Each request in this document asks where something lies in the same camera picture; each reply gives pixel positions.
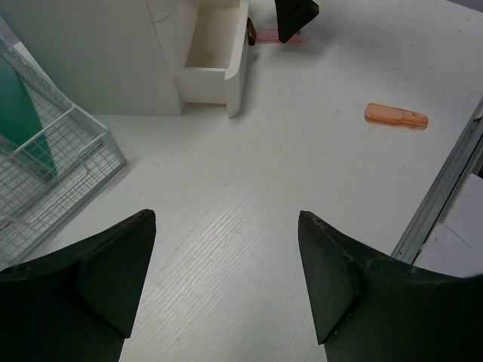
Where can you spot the white wire mesh organizer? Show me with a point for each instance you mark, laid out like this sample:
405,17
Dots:
54,156

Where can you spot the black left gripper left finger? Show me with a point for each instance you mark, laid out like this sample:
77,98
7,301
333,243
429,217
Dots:
80,302

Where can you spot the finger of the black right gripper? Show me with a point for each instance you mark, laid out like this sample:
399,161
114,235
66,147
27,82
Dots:
293,15

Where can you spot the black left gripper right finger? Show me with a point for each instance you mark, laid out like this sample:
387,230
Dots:
368,306

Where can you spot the white bottom drawer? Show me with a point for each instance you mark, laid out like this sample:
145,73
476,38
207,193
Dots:
215,67

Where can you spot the white drawer cabinet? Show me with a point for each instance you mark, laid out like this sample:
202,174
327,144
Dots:
109,57

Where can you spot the green plastic folder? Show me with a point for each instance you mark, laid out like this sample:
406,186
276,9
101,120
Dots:
21,126

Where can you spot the orange transparent lead case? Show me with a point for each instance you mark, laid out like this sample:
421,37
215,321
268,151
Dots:
380,114

